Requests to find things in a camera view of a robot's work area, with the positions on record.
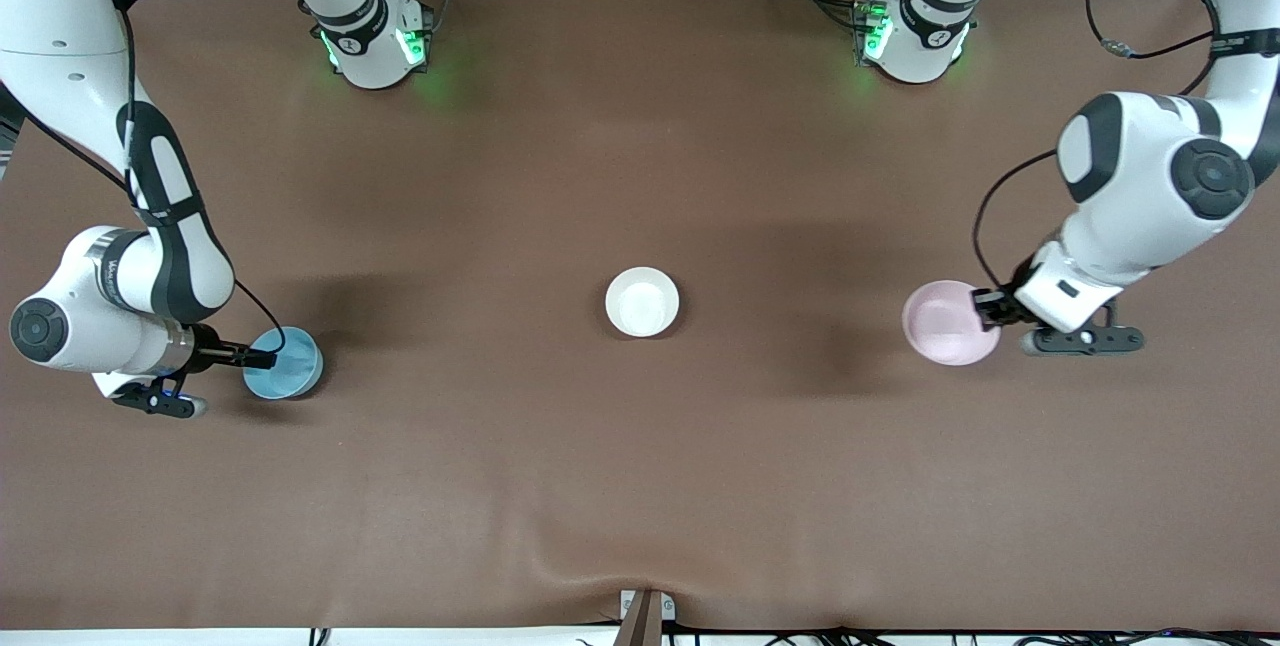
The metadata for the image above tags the light blue bowl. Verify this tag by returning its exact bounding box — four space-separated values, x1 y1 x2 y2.
243 326 325 401

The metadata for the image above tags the pink bowl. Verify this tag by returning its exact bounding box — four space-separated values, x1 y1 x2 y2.
901 279 1003 367

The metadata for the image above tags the white bowl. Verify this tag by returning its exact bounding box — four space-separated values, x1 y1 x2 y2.
604 266 681 339

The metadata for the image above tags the brown table cover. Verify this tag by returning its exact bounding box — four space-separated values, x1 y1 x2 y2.
0 0 1280 632

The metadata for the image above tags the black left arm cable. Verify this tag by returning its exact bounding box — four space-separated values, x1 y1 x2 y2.
972 148 1061 299

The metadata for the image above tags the black cable with connector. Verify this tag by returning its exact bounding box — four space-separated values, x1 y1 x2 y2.
1065 0 1226 97

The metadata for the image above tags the metal clamp bracket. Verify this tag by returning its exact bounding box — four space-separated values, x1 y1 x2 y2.
615 588 677 646

